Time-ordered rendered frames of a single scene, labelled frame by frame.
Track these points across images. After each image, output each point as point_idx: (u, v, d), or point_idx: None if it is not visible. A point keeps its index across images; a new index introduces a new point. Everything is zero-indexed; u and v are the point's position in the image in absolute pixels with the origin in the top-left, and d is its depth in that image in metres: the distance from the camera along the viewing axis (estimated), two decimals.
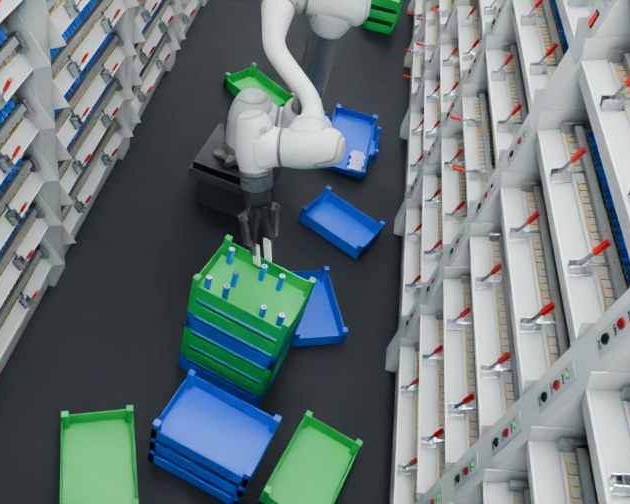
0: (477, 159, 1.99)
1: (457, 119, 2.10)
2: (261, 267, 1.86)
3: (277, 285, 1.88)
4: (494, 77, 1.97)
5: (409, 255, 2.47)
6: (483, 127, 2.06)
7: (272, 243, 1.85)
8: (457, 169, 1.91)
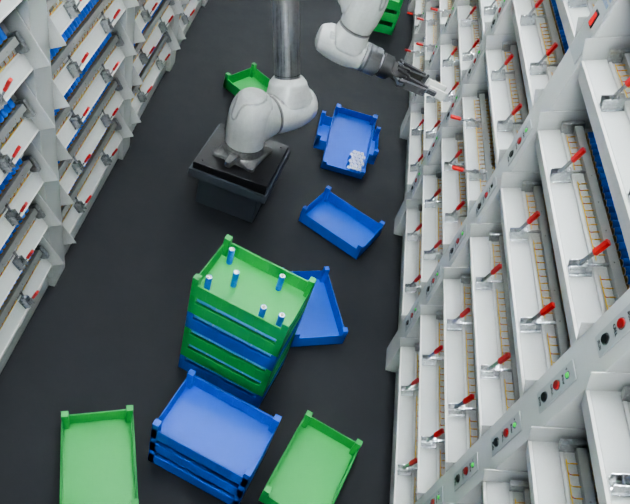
0: (477, 159, 1.99)
1: (457, 119, 2.10)
2: (492, 126, 2.08)
3: (277, 285, 1.88)
4: (494, 77, 1.97)
5: (409, 255, 2.47)
6: (483, 127, 2.06)
7: (429, 94, 2.00)
8: (457, 169, 1.91)
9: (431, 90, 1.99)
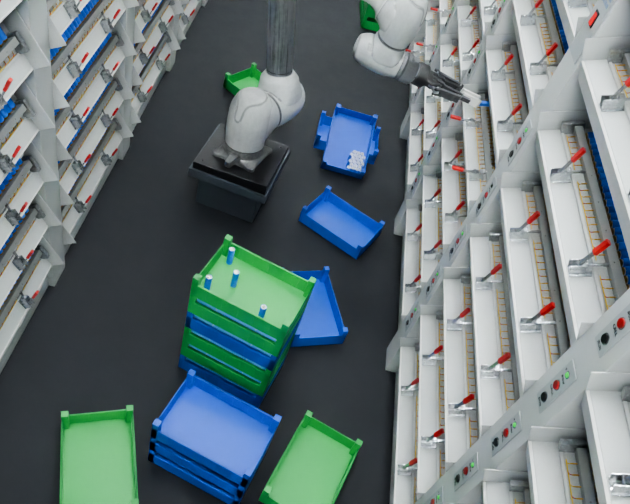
0: (477, 159, 1.99)
1: (457, 119, 2.10)
2: (492, 126, 2.08)
3: None
4: (494, 77, 1.97)
5: (409, 255, 2.47)
6: (483, 127, 2.06)
7: (463, 101, 2.06)
8: (457, 169, 1.91)
9: (465, 97, 2.05)
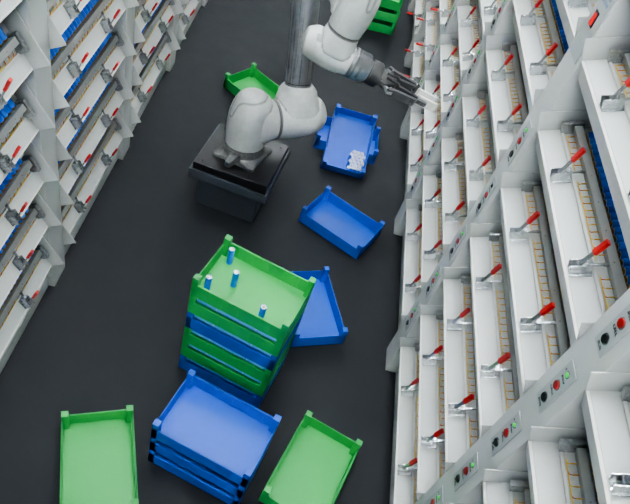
0: (477, 159, 1.99)
1: (480, 112, 2.07)
2: None
3: None
4: (494, 77, 1.97)
5: (409, 255, 2.47)
6: (489, 127, 2.06)
7: (421, 90, 1.94)
8: (487, 162, 1.88)
9: (419, 93, 1.94)
